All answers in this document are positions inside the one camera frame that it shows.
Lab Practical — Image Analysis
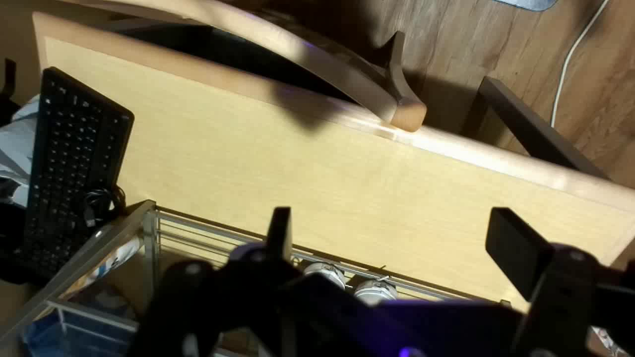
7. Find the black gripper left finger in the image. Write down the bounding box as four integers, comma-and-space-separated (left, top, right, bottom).
267, 206, 293, 259

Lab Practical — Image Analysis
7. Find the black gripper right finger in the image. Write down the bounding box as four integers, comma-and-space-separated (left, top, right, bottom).
485, 206, 557, 309

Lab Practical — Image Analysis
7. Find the grey metal shoe rack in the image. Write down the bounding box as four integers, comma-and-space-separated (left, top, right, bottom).
3, 200, 523, 357

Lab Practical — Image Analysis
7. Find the white sneaker lower one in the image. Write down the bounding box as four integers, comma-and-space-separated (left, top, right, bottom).
305, 261, 348, 289

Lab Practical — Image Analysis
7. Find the white sneaker one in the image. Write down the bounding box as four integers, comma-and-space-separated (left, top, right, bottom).
350, 275, 400, 305
305, 261, 348, 289

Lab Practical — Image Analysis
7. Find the white sneaker upper one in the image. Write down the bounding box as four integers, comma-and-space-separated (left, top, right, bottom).
350, 275, 400, 305

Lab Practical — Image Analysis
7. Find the black computer keyboard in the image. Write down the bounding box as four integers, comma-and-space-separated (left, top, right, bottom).
23, 67, 136, 277

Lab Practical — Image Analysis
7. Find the white cable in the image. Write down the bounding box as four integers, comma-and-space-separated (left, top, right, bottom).
549, 0, 612, 128

